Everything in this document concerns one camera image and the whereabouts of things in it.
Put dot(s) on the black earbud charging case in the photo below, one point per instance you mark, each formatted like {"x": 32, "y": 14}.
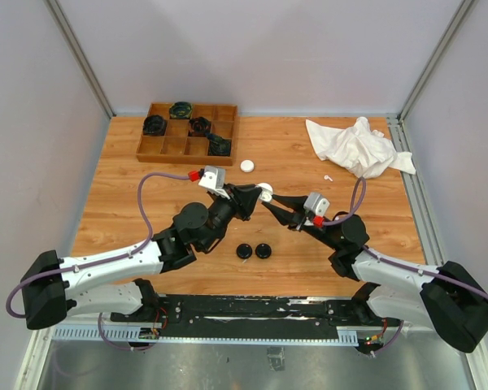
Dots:
{"x": 263, "y": 250}

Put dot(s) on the white crumpled cloth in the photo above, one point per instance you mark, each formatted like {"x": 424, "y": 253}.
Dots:
{"x": 361, "y": 150}

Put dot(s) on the dark rolled fabric middle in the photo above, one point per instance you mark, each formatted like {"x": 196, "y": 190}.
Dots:
{"x": 199, "y": 127}

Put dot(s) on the dark rolled fabric far left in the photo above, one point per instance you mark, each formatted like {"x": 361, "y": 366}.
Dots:
{"x": 154, "y": 126}

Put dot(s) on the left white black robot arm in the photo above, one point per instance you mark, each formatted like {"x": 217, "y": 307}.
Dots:
{"x": 54, "y": 288}

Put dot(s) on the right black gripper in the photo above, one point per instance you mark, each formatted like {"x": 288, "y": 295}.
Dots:
{"x": 293, "y": 219}

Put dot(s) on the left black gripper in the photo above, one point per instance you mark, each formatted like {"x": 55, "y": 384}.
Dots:
{"x": 242, "y": 200}

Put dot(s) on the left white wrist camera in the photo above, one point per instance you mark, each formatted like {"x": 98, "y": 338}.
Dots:
{"x": 211, "y": 179}

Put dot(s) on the wooden compartment tray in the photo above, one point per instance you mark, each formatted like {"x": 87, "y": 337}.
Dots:
{"x": 177, "y": 147}

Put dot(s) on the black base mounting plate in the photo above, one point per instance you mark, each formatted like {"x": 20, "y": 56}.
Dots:
{"x": 172, "y": 308}

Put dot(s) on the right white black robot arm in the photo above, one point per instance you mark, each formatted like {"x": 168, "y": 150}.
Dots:
{"x": 444, "y": 298}

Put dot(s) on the dark rolled fabric bottom right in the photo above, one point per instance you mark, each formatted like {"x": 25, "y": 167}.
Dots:
{"x": 219, "y": 146}

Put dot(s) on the white slotted cable duct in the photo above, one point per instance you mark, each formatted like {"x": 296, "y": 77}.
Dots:
{"x": 235, "y": 332}

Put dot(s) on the white round case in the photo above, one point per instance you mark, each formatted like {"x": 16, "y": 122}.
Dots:
{"x": 247, "y": 166}
{"x": 266, "y": 192}

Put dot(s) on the dark rolled fabric top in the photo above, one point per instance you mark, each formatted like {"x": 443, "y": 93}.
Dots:
{"x": 181, "y": 110}

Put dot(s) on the dark rolled fabric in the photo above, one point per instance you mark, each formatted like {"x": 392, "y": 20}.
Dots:
{"x": 181, "y": 110}
{"x": 199, "y": 127}
{"x": 219, "y": 146}
{"x": 154, "y": 126}

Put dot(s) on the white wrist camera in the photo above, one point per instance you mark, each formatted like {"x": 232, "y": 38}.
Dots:
{"x": 315, "y": 208}
{"x": 211, "y": 179}

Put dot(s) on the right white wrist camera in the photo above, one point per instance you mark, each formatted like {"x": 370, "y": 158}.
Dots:
{"x": 315, "y": 208}

